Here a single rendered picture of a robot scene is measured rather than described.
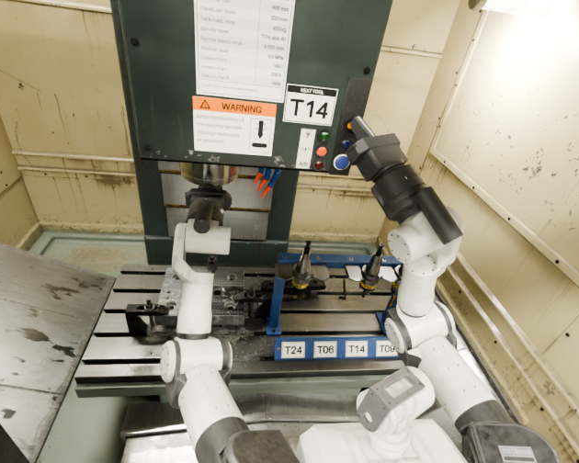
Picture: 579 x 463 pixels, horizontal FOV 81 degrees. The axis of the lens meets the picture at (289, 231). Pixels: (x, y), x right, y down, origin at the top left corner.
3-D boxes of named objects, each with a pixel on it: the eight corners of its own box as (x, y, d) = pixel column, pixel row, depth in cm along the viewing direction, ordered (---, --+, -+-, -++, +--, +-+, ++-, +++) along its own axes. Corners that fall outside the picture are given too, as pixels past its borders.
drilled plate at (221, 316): (243, 324, 117) (244, 315, 114) (155, 325, 112) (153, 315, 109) (243, 278, 135) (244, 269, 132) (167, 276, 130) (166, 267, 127)
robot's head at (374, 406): (410, 425, 51) (433, 393, 48) (374, 452, 46) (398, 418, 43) (380, 390, 55) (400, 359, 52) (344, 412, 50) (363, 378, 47)
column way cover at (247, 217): (268, 242, 163) (280, 140, 133) (165, 238, 155) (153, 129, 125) (267, 236, 167) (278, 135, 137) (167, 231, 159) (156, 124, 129)
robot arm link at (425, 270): (440, 198, 62) (430, 250, 71) (401, 217, 59) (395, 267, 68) (470, 217, 57) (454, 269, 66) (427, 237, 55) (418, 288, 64)
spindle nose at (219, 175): (232, 160, 102) (233, 120, 95) (245, 186, 90) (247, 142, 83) (176, 162, 96) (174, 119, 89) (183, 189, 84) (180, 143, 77)
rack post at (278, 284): (281, 335, 120) (292, 274, 103) (266, 335, 119) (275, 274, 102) (278, 313, 128) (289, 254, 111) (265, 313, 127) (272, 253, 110)
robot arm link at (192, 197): (232, 183, 92) (232, 204, 82) (231, 213, 97) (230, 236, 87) (184, 179, 89) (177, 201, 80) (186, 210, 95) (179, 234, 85)
